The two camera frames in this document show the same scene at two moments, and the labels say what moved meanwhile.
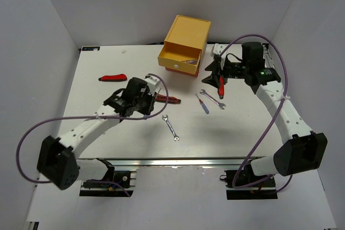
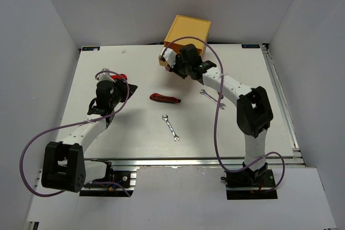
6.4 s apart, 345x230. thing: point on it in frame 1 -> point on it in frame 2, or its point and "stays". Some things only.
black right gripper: [213, 79] -> [173, 69]
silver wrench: [176, 136] stays
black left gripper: [151, 97] -> [123, 86]
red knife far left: [121, 77] stays
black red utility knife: [162, 98] stays
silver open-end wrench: [220, 104] stays
